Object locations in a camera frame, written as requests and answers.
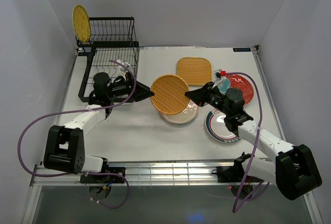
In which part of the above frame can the white plate with green rim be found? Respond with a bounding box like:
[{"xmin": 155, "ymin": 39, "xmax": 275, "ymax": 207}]
[{"xmin": 205, "ymin": 110, "xmax": 240, "ymax": 144}]

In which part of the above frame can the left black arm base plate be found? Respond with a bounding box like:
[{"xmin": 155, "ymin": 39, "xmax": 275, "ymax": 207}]
[{"xmin": 80, "ymin": 167, "xmax": 126, "ymax": 185}]

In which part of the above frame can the black wire dish rack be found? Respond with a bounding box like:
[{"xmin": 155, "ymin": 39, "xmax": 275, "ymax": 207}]
[{"xmin": 76, "ymin": 17, "xmax": 140, "ymax": 102}]

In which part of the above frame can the red and teal floral plate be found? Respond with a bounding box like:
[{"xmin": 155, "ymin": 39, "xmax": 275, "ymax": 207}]
[{"xmin": 216, "ymin": 74, "xmax": 254, "ymax": 106}]

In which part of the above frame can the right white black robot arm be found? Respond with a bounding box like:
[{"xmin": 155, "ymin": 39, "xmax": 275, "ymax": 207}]
[{"xmin": 185, "ymin": 82, "xmax": 322, "ymax": 200}]

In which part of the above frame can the orange round woven plate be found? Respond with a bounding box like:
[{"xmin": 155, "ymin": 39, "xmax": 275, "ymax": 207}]
[{"xmin": 151, "ymin": 74, "xmax": 190, "ymax": 115}]

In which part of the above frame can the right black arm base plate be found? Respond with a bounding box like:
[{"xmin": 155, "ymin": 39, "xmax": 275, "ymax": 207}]
[{"xmin": 211, "ymin": 166, "xmax": 266, "ymax": 183}]

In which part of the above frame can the blue table label sticker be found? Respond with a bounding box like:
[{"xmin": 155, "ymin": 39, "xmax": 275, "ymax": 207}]
[{"xmin": 233, "ymin": 48, "xmax": 251, "ymax": 52}]

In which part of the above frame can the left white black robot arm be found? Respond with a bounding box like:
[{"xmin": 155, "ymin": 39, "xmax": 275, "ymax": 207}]
[{"xmin": 43, "ymin": 72, "xmax": 154, "ymax": 183}]

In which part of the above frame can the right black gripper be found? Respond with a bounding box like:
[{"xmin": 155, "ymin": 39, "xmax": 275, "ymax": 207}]
[{"xmin": 185, "ymin": 81, "xmax": 231, "ymax": 116}]

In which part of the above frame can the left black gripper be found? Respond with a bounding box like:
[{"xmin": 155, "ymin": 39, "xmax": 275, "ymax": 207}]
[{"xmin": 107, "ymin": 72, "xmax": 154, "ymax": 102}]

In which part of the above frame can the orange square woven tray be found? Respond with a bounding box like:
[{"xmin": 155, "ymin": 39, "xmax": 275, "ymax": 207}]
[{"xmin": 176, "ymin": 57, "xmax": 212, "ymax": 86}]

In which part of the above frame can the aluminium frame rail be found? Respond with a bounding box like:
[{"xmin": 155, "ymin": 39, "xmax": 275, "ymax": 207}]
[{"xmin": 31, "ymin": 162, "xmax": 240, "ymax": 186}]

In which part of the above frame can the green-rimmed round bamboo plate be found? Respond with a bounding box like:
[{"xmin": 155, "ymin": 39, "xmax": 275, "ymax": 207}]
[{"xmin": 72, "ymin": 5, "xmax": 91, "ymax": 42}]

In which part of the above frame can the pink and cream ceramic plate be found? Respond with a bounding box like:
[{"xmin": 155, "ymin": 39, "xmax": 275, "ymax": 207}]
[{"xmin": 160, "ymin": 101, "xmax": 199, "ymax": 125}]

